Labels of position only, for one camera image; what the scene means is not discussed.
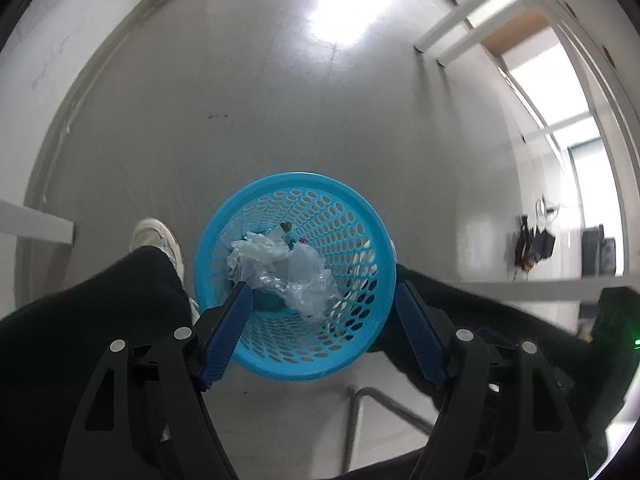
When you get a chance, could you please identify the white sneaker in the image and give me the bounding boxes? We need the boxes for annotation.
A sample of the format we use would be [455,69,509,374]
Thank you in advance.
[129,217,202,317]

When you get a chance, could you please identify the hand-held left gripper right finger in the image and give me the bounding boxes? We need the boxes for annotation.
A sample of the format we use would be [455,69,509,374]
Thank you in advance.
[395,280,589,480]

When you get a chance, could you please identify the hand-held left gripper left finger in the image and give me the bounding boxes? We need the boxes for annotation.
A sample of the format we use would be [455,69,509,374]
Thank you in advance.
[59,282,254,480]

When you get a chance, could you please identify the red patterned clear plastic bag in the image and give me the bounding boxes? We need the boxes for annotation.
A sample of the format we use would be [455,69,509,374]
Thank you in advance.
[250,269,342,322]

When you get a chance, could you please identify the white table leg bar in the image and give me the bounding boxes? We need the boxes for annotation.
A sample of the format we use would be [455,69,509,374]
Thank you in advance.
[0,199,77,247]

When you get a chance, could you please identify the metal chair frame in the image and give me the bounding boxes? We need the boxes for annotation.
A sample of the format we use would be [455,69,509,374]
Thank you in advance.
[344,387,437,477]

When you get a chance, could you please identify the person's right leg black trousers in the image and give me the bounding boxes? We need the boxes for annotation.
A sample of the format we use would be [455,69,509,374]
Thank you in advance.
[345,263,627,480]

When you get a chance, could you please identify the blue plastic mesh basket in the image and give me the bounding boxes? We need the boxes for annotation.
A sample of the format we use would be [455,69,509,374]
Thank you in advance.
[194,172,398,382]

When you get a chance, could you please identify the black box on floor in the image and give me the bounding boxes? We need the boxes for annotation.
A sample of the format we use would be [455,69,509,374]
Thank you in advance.
[582,225,619,277]

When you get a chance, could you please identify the black cables and adapter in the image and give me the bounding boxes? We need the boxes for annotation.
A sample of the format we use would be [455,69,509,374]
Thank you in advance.
[513,199,560,282]

